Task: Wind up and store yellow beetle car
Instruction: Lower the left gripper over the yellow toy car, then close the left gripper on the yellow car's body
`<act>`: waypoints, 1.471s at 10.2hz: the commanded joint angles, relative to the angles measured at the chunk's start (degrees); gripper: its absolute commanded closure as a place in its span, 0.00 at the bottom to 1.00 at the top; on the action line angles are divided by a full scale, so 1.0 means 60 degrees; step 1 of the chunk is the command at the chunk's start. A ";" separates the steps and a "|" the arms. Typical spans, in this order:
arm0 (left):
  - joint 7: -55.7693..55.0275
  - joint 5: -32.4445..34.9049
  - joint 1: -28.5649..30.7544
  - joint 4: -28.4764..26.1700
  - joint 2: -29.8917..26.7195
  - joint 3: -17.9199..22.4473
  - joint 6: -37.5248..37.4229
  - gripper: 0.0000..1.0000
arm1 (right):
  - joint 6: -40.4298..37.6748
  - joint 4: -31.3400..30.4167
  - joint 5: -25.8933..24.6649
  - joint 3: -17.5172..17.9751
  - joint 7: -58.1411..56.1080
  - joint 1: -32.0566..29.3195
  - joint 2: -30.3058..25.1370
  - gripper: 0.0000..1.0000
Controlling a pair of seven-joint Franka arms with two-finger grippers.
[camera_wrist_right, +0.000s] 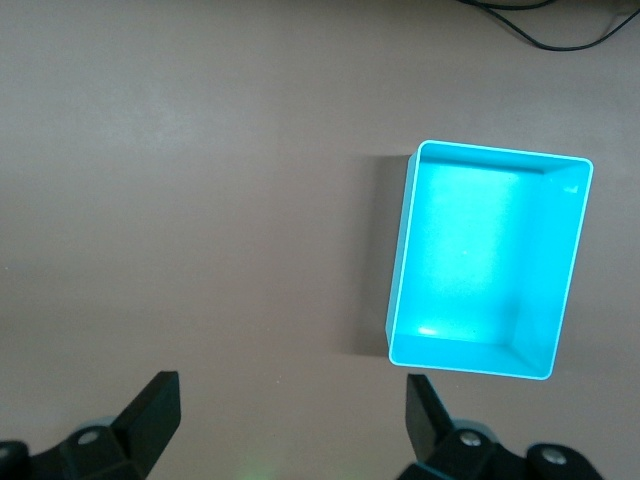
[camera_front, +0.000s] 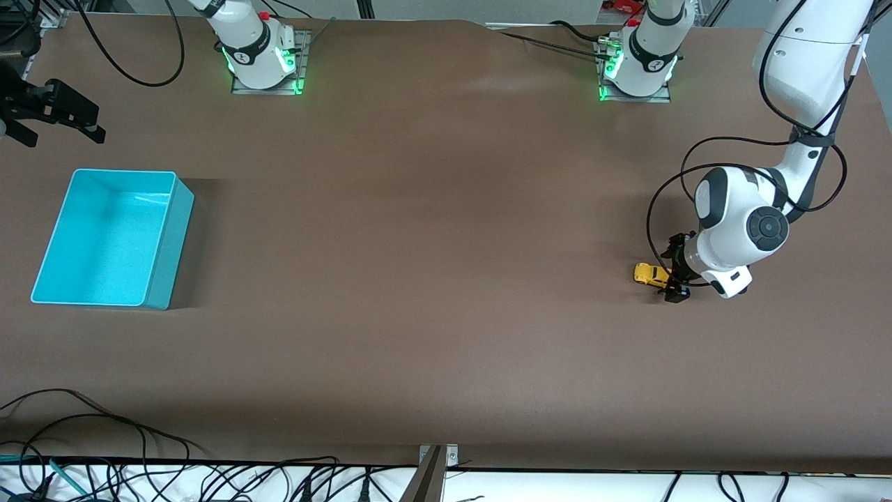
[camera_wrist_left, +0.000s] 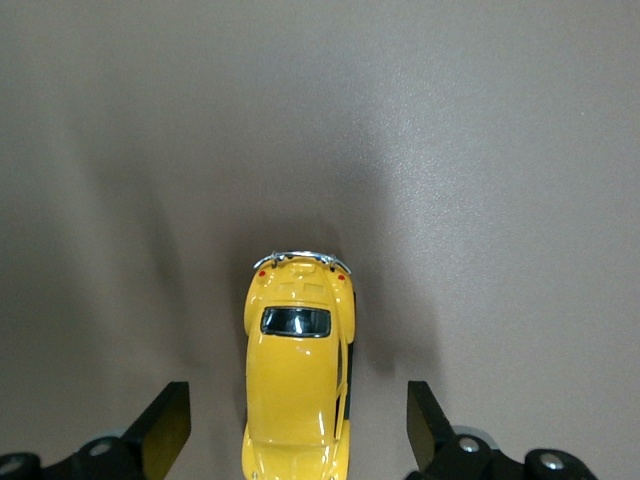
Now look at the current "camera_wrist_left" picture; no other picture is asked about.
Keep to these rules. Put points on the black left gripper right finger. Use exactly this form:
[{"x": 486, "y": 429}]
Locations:
[{"x": 450, "y": 455}]

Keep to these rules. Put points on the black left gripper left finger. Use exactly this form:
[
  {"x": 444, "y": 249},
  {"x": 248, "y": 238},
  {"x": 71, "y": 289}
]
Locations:
[{"x": 150, "y": 450}]

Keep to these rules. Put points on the yellow beetle toy car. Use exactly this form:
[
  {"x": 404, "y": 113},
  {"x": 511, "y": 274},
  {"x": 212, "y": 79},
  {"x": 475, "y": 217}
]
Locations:
[{"x": 295, "y": 375}]

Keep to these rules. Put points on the brown table mat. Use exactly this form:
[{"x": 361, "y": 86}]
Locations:
[{"x": 450, "y": 150}]

